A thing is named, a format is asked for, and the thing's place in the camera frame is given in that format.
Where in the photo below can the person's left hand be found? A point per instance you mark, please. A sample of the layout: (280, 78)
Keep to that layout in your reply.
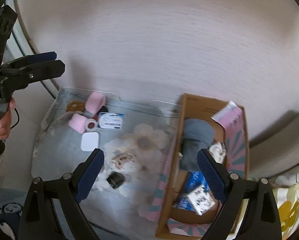
(5, 125)

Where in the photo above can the small white tape roll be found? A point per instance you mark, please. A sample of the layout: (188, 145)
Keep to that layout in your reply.
(88, 127)

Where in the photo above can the brown plush toy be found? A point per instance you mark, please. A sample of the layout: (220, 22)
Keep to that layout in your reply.
(75, 106)

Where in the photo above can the yellow floral cushion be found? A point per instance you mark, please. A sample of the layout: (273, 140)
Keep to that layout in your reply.
(289, 205)

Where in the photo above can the white blue card package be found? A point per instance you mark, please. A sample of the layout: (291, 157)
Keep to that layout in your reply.
(110, 122)

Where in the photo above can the blue printed fleece cloth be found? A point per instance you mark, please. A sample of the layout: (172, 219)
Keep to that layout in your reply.
(7, 210)

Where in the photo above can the blue pack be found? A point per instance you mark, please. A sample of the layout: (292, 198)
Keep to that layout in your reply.
(189, 182)

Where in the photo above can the small black object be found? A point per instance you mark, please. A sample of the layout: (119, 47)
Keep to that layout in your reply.
(114, 180)

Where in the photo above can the beige sofa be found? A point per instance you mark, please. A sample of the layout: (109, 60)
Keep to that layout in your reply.
(289, 150)

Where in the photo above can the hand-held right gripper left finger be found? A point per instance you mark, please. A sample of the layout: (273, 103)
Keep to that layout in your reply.
(90, 177)

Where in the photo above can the white square pad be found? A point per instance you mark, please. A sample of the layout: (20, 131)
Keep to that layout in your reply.
(90, 142)

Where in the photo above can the grey cloth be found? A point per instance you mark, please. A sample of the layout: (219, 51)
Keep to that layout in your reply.
(197, 135)

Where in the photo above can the cardboard box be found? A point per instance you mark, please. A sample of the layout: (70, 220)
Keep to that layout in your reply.
(189, 105)

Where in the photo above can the white brown patterned item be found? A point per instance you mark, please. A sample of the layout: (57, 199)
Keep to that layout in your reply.
(218, 150)

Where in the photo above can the grey floral desktop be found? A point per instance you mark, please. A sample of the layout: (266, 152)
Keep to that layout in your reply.
(72, 145)

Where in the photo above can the pink fuzzy roll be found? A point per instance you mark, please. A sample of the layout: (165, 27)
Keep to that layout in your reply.
(78, 122)
(95, 101)

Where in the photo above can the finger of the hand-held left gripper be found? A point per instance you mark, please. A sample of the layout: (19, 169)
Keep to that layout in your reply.
(39, 57)
(44, 70)

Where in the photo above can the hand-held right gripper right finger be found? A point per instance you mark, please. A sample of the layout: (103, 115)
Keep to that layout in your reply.
(210, 175)

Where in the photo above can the pink white packet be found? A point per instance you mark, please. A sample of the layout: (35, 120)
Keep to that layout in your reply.
(227, 116)

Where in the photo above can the black white printed pack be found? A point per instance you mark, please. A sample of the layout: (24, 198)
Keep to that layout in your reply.
(200, 198)

